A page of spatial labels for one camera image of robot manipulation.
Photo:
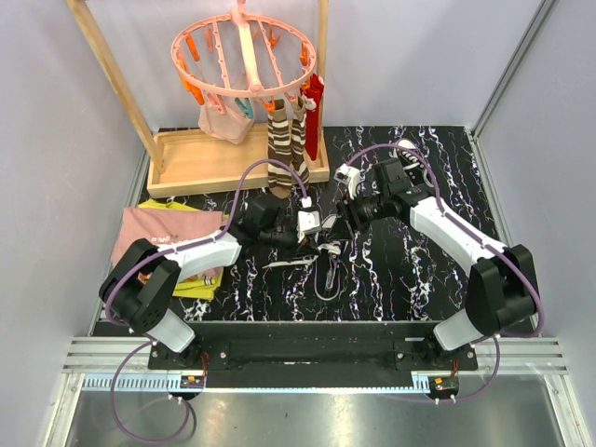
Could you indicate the yellow folded t-shirt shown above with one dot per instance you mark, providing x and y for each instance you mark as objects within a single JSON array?
[{"x": 202, "y": 286}]

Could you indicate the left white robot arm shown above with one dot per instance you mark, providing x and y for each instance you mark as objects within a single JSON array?
[{"x": 141, "y": 284}]

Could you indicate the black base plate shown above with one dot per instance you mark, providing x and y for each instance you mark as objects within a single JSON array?
[{"x": 402, "y": 346}]

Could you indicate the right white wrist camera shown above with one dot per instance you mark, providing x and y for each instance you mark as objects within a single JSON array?
[{"x": 350, "y": 177}]

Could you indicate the white shoelace sneaker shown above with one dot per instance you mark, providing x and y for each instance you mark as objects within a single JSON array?
[{"x": 302, "y": 258}]

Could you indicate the black marble pattern mat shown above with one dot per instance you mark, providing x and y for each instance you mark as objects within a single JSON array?
[{"x": 390, "y": 272}]

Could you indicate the pink cloth hanging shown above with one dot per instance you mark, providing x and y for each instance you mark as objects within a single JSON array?
[{"x": 232, "y": 126}]

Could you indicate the black sneaker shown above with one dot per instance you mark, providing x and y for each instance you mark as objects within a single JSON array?
[
  {"x": 412, "y": 163},
  {"x": 327, "y": 285}
]

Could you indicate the aluminium rail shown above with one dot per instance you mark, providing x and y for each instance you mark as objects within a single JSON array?
[{"x": 126, "y": 364}]

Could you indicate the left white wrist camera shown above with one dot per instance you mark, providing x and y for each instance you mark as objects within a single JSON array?
[{"x": 308, "y": 223}]

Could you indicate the wooden rack frame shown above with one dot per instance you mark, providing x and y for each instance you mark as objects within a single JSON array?
[{"x": 183, "y": 162}]

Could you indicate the brown striped sock left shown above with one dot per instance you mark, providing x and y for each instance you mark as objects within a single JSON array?
[{"x": 279, "y": 149}]

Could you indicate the brown striped sock right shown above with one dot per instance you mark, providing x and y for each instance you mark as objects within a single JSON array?
[{"x": 298, "y": 140}]

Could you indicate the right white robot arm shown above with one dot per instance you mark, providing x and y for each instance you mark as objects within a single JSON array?
[{"x": 501, "y": 286}]

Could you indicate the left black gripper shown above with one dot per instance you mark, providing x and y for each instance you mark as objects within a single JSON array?
[{"x": 295, "y": 245}]

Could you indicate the pink round clip hanger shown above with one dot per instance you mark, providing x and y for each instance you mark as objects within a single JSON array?
[{"x": 238, "y": 59}]

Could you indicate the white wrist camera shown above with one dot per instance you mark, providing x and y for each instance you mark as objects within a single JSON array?
[
  {"x": 350, "y": 177},
  {"x": 308, "y": 223}
]

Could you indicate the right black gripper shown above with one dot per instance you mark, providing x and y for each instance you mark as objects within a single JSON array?
[{"x": 347, "y": 213}]

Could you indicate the pink folded t-shirt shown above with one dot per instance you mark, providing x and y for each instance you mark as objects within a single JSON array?
[{"x": 164, "y": 224}]

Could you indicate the brown striped sock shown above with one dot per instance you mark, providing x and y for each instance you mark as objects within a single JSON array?
[
  {"x": 298, "y": 140},
  {"x": 279, "y": 149}
]

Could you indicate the red sock hanging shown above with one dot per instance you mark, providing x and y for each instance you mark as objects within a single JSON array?
[{"x": 314, "y": 95}]

